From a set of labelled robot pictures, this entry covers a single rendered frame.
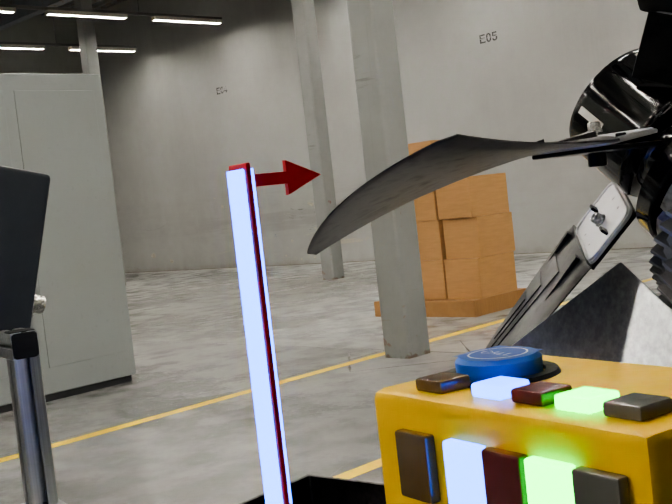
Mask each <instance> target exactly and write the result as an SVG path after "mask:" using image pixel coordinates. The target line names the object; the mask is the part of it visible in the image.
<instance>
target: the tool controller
mask: <svg viewBox="0 0 672 504"><path fill-rule="evenodd" d="M50 180H51V179H50V176H49V175H48V174H45V173H40V172H34V171H29V170H24V169H18V168H13V167H7V166H2V165H0V331H2V330H12V329H15V328H31V321H32V317H33V313H38V314H42V313H43V312H44V310H45V306H46V299H45V297H44V296H41V295H35V292H36V284H37V277H38V269H39V262H40V254H41V247H42V239H43V232H44V225H45V217H46V210H47V202H48V198H49V187H50Z"/></svg>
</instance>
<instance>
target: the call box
mask: <svg viewBox="0 0 672 504"><path fill-rule="evenodd" d="M542 361H543V371H541V372H539V373H536V374H532V375H528V376H523V377H517V378H521V379H527V380H528V381H529V384H531V383H535V382H539V381H546V382H554V383H562V384H569V385H571V386H572V390H574V389H577V388H581V387H585V386H586V387H594V388H602V389H610V390H617V391H619V394H620V396H624V395H627V394H630V393H634V392H635V393H643V394H651V395H659V396H667V397H670V398H671V399H672V367H665V366H654V365H644V364H633V363H622V362H611V361H601V360H590V359H579V358H569V357H558V356H547V355H542ZM479 381H483V380H470V386H469V387H467V388H464V389H460V390H456V391H452V392H448V393H445V394H436V393H430V392H423V391H418V390H417V388H416V380H414V381H410V382H406V383H401V384H397V385H393V386H389V387H385V388H383V389H381V390H379V391H378V392H376V395H375V407H376V416H377V425H378V434H379V443H380V452H381V461H382V470H383V479H384V488H385V497H386V504H429V503H426V502H422V501H419V500H416V499H412V498H409V497H406V496H403V495H402V493H401V484H400V475H399V466H398V457H397V448H396V439H395V431H396V430H399V429H402V428H404V429H409V430H414V431H419V432H423V433H428V434H432V435H433V436H434V442H435V451H436V461H437V470H438V479H439V488H440V498H441V500H440V501H439V502H437V503H434V504H449V500H448V490H447V481H446V472H445V463H444V453H443V441H445V440H447V439H451V438H452V439H457V440H461V441H466V442H471V443H476V444H480V445H484V446H485V447H486V448H487V447H494V448H499V449H504V450H509V451H513V452H518V453H523V454H527V455H528V457H531V456H537V457H542V458H547V459H551V460H556V461H561V462H565V463H570V464H574V465H575V467H576V468H577V467H579V466H584V467H589V468H594V469H599V470H603V471H608V472H613V473H618V474H622V475H626V476H627V477H628V482H629V492H630V502H631V504H672V412H670V413H668V414H665V415H661V416H658V417H655V418H652V419H649V420H646V421H643V422H638V421H632V420H625V419H618V418H612V417H607V416H605V415H604V413H603V410H601V411H598V412H594V413H591V414H586V413H579V412H573V411H566V410H560V409H557V408H556V407H555V403H554V404H551V405H547V406H544V407H540V406H533V405H527V404H520V403H515V402H512V399H511V398H507V399H504V400H494V399H488V398H481V397H475V396H473V395H472V390H471V385H472V384H473V383H475V382H479Z"/></svg>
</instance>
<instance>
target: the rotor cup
mask: <svg viewBox="0 0 672 504"><path fill-rule="evenodd" d="M638 50H639V48H638V49H634V50H632V51H629V52H627V53H625V54H623V55H621V56H619V57H618V58H616V59H615V60H613V61H612V62H610V63H609V64H608V65H607V66H606V67H604V68H603V69H602V70H601V71H600V72H599V73H598V74H597V75H596V76H595V77H594V78H593V80H592V81H591V82H590V83H589V84H588V86H587V87H586V88H585V90H584V91H583V93H582V94H581V96H580V98H579V100H578V102H577V104H576V106H575V108H574V110H573V113H572V116H571V120H570V126H569V135H570V137H572V136H575V135H579V134H582V133H585V132H587V131H588V129H587V123H588V122H589V121H588V120H586V119H585V118H584V117H583V116H582V115H581V114H579V113H578V112H579V110H580V108H581V106H583V107H584V108H585V109H586V110H587V111H589V112H590V113H591V114H592V115H593V116H595V117H596V118H597V119H598V120H599V121H601V122H602V123H603V126H602V128H601V129H602V130H603V131H602V132H598V135H603V134H609V133H616V132H623V131H629V130H636V129H643V128H650V127H652V128H654V129H657V130H658V132H657V133H653V134H650V135H646V136H642V137H638V138H635V139H631V140H627V143H636V142H646V141H657V140H663V142H664V144H663V145H657V146H649V147H641V148H634V149H626V150H618V151H611V152H606V155H607V165H606V166H598V167H595V168H596V169H598V170H599V171H600V172H601V173H602V174H603V175H604V176H606V177H607V178H608V179H609V180H610V181H611V182H612V183H613V184H615V185H616V186H617V187H618V188H619V189H620V190H621V191H623V192H624V193H625V194H627V195H629V196H632V197H637V198H638V199H637V204H636V217H637V221H638V223H639V225H640V226H641V227H642V228H643V229H644V230H645V231H646V232H647V233H649V234H650V235H651V236H652V237H653V238H654V237H656V236H657V231H656V221H657V217H658V216H659V215H660V214H661V212H662V211H663V210H662V209H661V208H660V206H661V203H662V201H663V199H664V197H665V195H666V193H667V191H668V189H669V188H670V186H671V184H672V85H667V84H663V83H658V82H653V81H648V80H643V79H638V78H633V77H632V73H633V69H634V65H635V61H636V57H637V56H636V55H635V54H636V53H638Z"/></svg>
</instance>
